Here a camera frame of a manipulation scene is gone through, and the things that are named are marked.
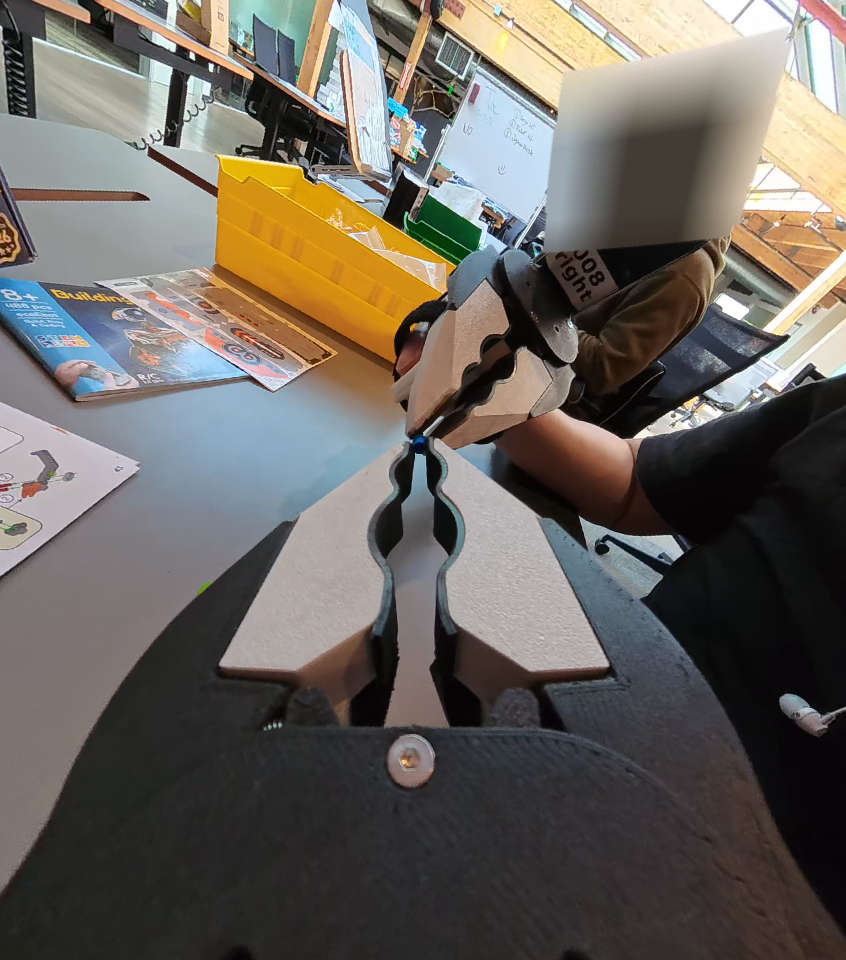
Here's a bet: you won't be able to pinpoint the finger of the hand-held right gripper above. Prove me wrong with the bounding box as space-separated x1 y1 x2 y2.
432 348 576 451
391 279 520 438

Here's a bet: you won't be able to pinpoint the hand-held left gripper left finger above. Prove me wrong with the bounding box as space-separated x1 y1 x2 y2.
217 441 406 727

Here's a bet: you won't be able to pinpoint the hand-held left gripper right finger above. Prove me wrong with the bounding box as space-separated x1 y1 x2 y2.
425 439 613 727

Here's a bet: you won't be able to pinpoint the person's right forearm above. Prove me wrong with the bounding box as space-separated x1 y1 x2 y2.
494 408 683 537

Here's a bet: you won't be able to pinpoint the grey desk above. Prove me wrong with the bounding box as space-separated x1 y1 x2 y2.
0 108 589 924

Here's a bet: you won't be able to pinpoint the green storage bin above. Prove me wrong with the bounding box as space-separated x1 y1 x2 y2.
404 193 484 265

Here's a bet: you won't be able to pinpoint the clear plastic bags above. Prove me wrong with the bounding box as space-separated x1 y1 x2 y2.
325 210 454 292

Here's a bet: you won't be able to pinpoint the black office chair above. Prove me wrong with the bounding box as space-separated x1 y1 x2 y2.
591 303 792 444

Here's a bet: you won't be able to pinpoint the whiteboard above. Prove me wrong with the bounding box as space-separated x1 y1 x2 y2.
434 66 567 222

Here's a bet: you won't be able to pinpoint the sticker sheet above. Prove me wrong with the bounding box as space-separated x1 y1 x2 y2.
96 266 338 393

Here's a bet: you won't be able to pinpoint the yellow storage bin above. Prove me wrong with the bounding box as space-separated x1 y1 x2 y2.
214 153 458 365

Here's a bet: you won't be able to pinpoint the wooden display easel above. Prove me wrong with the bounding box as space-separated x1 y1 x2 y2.
295 0 394 181

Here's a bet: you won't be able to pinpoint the person's black shirt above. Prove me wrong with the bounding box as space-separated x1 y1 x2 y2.
636 358 846 960

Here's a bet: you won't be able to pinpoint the open instruction manual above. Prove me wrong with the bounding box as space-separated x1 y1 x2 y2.
0 375 141 620

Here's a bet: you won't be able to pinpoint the blue cover booklet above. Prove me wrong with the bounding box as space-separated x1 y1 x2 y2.
0 276 252 402

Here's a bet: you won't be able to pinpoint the cardboard box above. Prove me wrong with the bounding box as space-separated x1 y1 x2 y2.
175 0 233 54

